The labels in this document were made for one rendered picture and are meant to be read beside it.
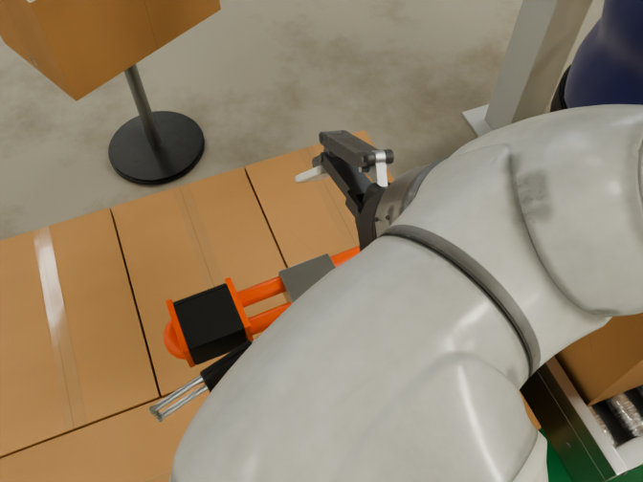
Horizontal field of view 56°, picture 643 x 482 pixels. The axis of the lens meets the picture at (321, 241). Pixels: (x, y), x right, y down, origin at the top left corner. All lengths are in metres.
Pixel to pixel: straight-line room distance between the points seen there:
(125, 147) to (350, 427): 2.48
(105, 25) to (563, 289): 1.78
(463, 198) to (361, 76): 2.62
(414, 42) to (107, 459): 2.33
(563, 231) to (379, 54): 2.77
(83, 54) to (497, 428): 1.81
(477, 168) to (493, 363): 0.09
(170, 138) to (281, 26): 0.88
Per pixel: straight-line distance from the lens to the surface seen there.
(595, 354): 1.44
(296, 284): 0.75
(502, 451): 0.25
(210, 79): 2.92
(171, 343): 0.75
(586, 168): 0.27
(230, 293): 0.75
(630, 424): 1.62
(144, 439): 1.50
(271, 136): 2.64
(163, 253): 1.69
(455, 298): 0.26
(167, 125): 2.71
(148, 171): 2.56
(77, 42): 1.94
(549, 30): 2.32
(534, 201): 0.28
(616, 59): 0.76
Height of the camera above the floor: 1.94
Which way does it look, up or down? 57 degrees down
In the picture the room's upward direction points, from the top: straight up
